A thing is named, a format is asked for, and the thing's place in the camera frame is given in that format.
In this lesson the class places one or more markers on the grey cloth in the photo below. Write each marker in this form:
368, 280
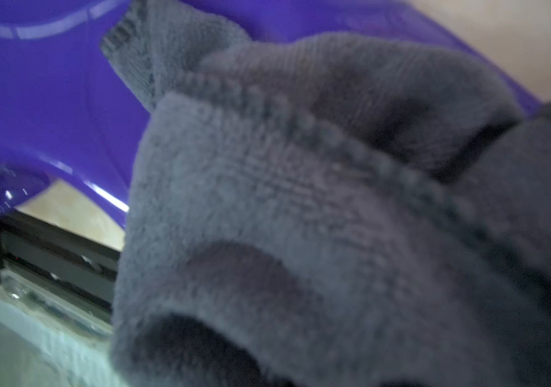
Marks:
428, 304

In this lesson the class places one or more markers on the purple boot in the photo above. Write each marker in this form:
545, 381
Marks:
38, 96

